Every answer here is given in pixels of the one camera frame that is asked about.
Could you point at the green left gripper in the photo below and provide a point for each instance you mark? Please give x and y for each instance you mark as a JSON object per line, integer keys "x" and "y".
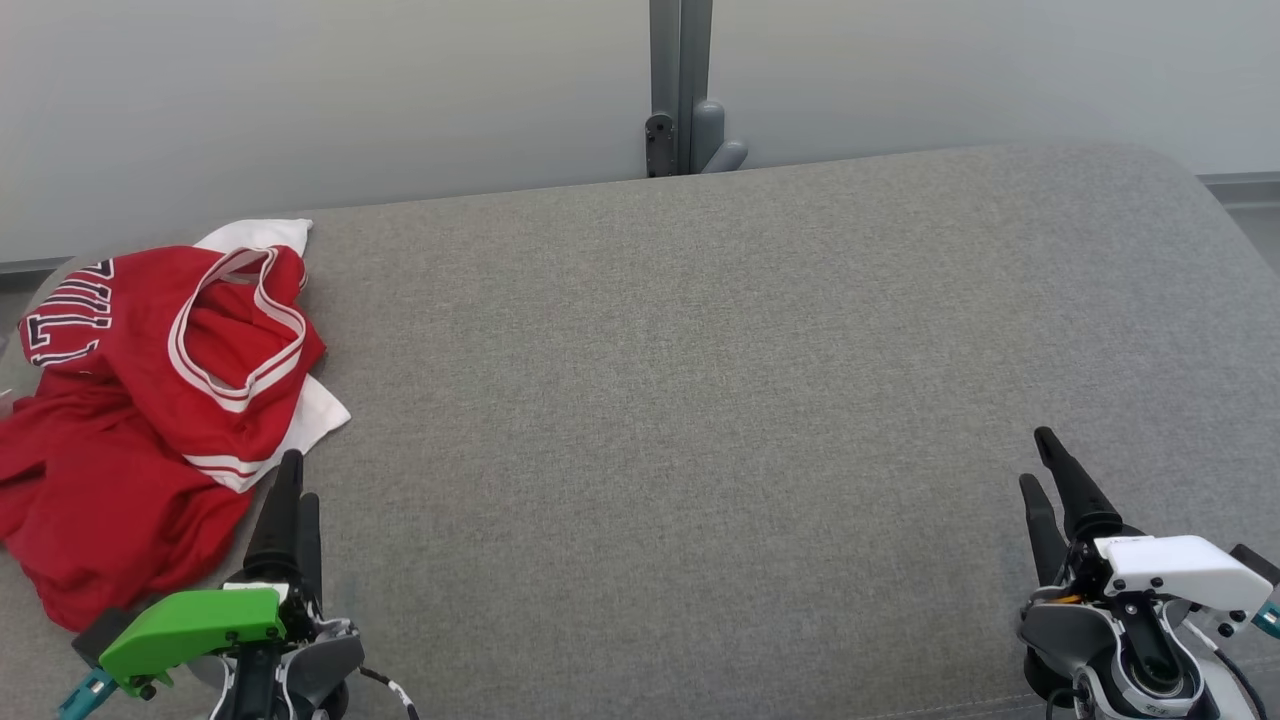
{"x": 190, "y": 625}

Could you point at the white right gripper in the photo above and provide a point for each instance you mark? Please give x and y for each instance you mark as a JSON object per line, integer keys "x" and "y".
{"x": 1170, "y": 570}

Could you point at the grey fabric sofa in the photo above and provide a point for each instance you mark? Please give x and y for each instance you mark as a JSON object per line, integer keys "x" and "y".
{"x": 700, "y": 400}

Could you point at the dark hinge bracket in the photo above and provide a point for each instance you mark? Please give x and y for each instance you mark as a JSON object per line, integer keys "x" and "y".
{"x": 659, "y": 145}

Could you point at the red shorts with white trim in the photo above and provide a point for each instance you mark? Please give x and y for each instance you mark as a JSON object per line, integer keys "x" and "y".
{"x": 90, "y": 500}

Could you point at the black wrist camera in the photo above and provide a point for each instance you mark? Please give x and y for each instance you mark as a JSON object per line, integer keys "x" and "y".
{"x": 1258, "y": 565}
{"x": 100, "y": 638}

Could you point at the grey vertical post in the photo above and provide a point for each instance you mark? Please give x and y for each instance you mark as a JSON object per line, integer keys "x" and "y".
{"x": 680, "y": 50}

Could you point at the red jersey with white sleeves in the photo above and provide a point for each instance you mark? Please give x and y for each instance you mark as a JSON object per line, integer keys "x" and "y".
{"x": 150, "y": 300}

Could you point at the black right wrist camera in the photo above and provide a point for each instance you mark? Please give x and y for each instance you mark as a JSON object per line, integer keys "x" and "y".
{"x": 1258, "y": 565}

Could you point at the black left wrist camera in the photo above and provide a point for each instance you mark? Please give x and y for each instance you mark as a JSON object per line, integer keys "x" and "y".
{"x": 100, "y": 638}

